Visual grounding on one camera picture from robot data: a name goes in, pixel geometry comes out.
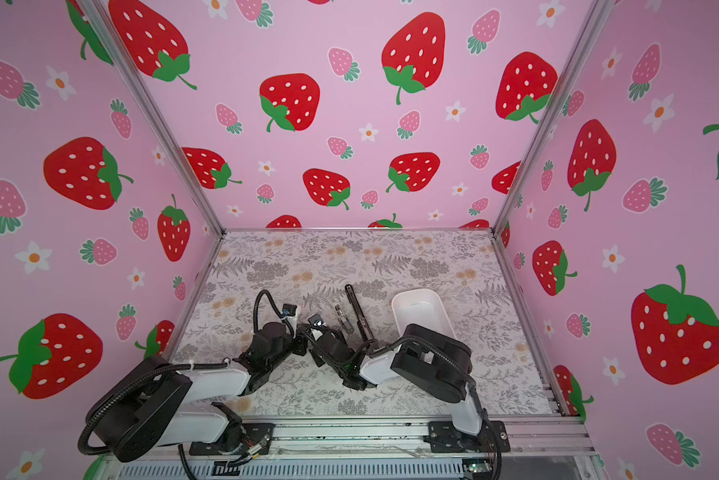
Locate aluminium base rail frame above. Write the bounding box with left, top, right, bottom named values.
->
left=85, top=411, right=607, bottom=479

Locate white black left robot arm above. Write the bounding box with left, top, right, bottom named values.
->
left=77, top=304, right=306, bottom=463

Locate aluminium corner post right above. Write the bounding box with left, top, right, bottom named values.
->
left=493, top=0, right=615, bottom=238

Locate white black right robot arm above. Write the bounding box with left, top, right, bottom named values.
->
left=297, top=323, right=497, bottom=452

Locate white plastic tray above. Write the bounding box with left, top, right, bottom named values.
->
left=391, top=288, right=457, bottom=339

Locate aluminium corner post left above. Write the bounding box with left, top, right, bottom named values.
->
left=79, top=0, right=224, bottom=238

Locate aluminium corner post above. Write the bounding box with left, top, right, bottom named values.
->
left=493, top=0, right=615, bottom=238
left=79, top=0, right=224, bottom=238

